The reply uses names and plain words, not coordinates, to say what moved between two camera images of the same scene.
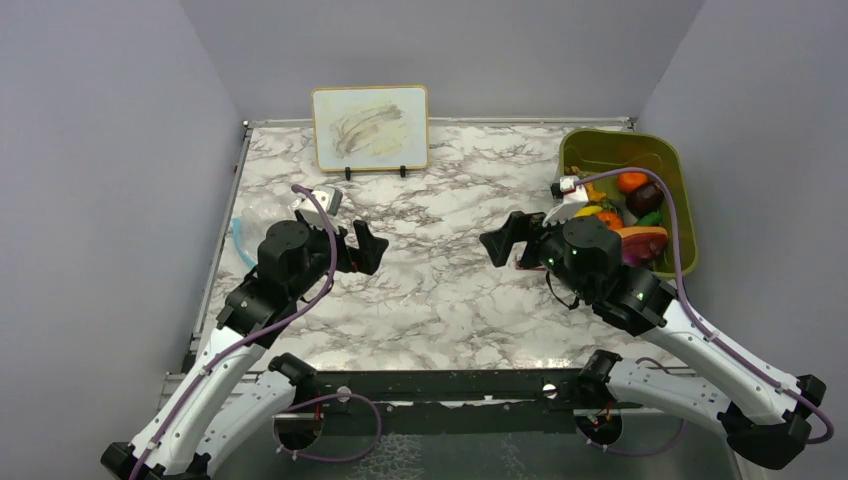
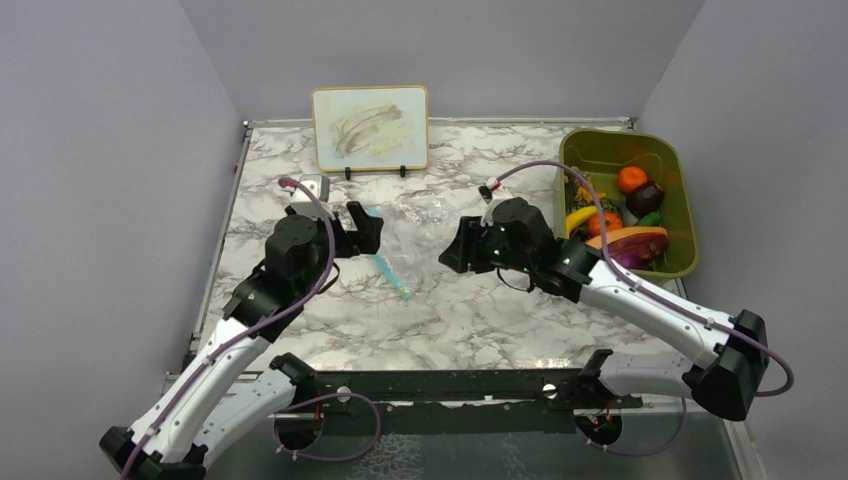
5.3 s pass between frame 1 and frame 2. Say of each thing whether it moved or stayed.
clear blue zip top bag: moved
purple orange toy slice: stayed
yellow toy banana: stayed
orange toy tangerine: stayed
